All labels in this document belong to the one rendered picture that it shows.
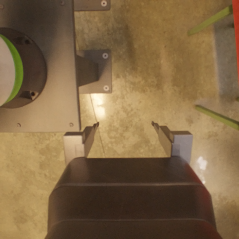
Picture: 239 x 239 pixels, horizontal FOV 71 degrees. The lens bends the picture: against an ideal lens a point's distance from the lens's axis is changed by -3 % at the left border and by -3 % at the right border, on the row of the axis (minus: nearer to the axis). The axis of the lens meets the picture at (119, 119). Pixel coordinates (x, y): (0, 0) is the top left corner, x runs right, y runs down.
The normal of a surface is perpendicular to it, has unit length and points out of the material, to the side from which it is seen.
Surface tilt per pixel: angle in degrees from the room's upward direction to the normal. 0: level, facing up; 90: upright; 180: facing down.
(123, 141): 0
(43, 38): 0
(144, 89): 0
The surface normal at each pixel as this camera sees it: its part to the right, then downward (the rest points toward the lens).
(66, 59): -0.01, 0.25
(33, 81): 0.88, 0.39
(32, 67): 0.95, 0.04
